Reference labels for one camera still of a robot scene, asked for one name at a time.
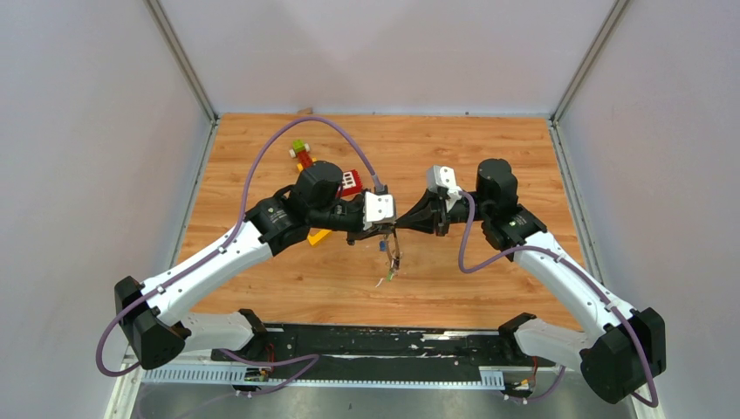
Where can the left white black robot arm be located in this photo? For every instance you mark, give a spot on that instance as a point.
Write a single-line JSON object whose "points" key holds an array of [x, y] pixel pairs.
{"points": [[155, 315]]}

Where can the red lego window brick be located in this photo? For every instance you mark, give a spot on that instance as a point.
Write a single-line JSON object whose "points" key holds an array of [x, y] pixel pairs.
{"points": [[351, 183]]}

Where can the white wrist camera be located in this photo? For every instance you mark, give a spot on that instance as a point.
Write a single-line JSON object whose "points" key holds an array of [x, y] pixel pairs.
{"points": [[378, 209], [441, 180]]}

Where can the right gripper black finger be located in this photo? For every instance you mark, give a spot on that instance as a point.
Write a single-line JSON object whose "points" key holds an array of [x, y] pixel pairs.
{"points": [[416, 226], [420, 215]]}

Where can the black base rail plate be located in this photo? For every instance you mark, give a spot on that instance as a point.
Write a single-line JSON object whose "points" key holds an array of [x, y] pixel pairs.
{"points": [[379, 353]]}

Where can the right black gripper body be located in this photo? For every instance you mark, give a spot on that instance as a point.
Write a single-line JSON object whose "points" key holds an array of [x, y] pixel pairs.
{"points": [[460, 213]]}

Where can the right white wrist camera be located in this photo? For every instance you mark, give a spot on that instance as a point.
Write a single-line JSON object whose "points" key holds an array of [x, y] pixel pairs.
{"points": [[441, 180]]}

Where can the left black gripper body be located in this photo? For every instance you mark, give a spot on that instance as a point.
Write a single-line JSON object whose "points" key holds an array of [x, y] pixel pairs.
{"points": [[355, 236]]}

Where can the yellow triangular toy piece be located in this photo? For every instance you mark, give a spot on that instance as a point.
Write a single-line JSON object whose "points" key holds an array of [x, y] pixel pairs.
{"points": [[314, 239]]}

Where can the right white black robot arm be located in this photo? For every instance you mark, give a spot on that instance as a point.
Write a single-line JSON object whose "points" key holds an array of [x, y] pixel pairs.
{"points": [[619, 349]]}

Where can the lego car toy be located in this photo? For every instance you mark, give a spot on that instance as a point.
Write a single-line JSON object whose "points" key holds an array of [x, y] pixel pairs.
{"points": [[300, 151]]}

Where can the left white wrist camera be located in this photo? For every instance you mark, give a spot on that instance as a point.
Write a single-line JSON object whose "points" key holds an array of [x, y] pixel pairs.
{"points": [[378, 209]]}

